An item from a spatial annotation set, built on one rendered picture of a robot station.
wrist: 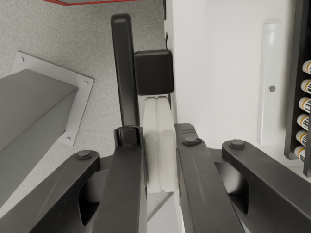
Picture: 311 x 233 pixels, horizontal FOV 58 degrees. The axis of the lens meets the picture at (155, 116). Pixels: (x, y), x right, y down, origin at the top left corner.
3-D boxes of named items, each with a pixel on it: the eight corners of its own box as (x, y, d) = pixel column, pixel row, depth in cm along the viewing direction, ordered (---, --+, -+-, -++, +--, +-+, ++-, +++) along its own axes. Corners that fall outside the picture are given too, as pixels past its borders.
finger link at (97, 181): (146, 202, 11) (72, 207, 11) (147, 150, 16) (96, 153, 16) (143, 169, 11) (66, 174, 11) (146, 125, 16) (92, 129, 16)
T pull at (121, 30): (123, 125, 20) (121, 132, 19) (112, 14, 18) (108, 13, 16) (174, 122, 20) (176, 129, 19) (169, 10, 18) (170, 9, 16)
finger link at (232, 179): (179, 166, 11) (256, 161, 11) (171, 123, 16) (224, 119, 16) (181, 199, 11) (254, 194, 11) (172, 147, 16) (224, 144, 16)
